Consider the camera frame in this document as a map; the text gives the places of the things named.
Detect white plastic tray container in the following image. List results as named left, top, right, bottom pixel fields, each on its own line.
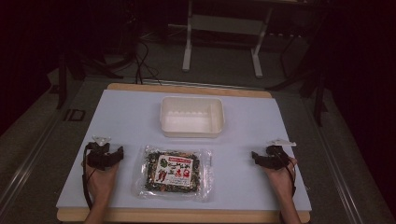
left=159, top=95, right=226, bottom=139

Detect black floor cables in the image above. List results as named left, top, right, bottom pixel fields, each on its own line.
left=130, top=40, right=163, bottom=86

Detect silver floor rail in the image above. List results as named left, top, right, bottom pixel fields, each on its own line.
left=303, top=99, right=366, bottom=224
left=0, top=105, right=68, bottom=213

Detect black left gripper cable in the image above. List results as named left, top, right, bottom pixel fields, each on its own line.
left=81, top=145, right=95, bottom=211

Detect white table mat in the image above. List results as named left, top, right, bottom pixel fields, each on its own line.
left=55, top=89, right=313, bottom=213

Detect black stand legs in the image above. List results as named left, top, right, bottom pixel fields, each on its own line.
left=265, top=12, right=331, bottom=128
left=55, top=49, right=138, bottom=110

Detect white metal table frame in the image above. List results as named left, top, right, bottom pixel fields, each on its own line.
left=181, top=0, right=275, bottom=78

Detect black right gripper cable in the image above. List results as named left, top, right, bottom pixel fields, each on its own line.
left=279, top=151, right=298, bottom=198

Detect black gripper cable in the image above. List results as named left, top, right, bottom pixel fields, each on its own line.
left=81, top=145, right=95, bottom=211
left=279, top=151, right=298, bottom=198

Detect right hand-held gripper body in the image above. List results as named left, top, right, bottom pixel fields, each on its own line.
left=263, top=138, right=298, bottom=171

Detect clear packet of dried vegetables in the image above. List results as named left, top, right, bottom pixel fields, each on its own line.
left=134, top=144, right=215, bottom=203

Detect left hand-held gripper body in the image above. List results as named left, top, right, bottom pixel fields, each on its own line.
left=84, top=134, right=114, bottom=172

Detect person's right hand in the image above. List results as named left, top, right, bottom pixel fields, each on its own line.
left=262, top=156, right=299, bottom=198

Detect person's left hand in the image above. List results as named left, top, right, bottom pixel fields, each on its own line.
left=82, top=160, right=121, bottom=201

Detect wooden table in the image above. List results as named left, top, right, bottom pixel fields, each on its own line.
left=55, top=82, right=312, bottom=224

